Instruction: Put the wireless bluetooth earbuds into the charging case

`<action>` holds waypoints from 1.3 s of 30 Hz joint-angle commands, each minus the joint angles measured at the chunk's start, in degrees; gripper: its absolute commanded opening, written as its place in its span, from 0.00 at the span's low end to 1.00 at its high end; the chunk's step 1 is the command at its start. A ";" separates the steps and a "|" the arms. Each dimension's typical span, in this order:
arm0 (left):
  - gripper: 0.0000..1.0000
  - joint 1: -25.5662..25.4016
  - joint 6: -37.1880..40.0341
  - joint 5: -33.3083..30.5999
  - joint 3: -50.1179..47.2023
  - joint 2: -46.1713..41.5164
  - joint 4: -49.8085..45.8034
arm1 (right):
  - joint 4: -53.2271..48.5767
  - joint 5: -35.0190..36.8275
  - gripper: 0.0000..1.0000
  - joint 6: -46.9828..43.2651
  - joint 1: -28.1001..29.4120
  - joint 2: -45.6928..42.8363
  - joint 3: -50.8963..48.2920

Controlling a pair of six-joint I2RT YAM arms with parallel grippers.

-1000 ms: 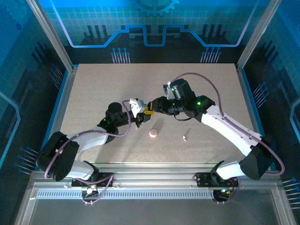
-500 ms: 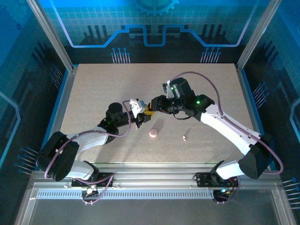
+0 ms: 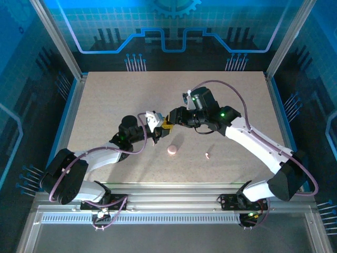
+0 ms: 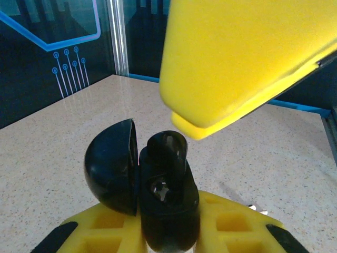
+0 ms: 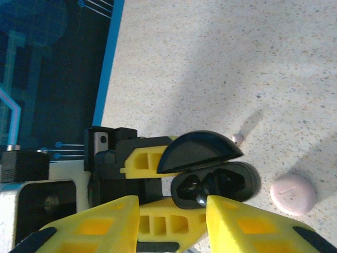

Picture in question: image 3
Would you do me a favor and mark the blue table edge strip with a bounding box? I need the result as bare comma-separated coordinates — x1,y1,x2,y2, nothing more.
39,77,80,192
269,77,311,192

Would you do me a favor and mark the grey front panel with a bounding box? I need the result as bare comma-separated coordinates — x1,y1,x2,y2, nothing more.
31,223,310,253

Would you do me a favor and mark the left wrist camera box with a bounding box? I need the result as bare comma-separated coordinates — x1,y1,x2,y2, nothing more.
145,110,164,132

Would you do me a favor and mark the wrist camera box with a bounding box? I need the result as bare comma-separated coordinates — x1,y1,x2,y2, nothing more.
181,89,197,110
145,110,164,132

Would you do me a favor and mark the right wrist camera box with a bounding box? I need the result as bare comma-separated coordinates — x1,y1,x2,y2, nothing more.
181,89,197,110

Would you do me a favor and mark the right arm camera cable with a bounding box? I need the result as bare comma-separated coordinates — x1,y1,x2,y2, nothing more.
192,80,319,230

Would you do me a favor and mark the aluminium side rail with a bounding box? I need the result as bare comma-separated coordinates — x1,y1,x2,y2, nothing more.
44,73,89,192
264,73,303,191

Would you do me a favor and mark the aluminium front rail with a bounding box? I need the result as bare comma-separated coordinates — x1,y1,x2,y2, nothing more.
34,183,316,213

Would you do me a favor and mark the slotted cable duct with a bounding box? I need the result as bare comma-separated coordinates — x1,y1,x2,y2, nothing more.
41,213,241,225

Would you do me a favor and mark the connector wire bundle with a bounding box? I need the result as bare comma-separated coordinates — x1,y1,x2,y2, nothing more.
94,207,111,220
242,210,260,220

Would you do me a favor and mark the aluminium corner post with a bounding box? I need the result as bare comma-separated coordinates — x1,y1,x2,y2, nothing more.
264,0,318,81
29,0,88,81

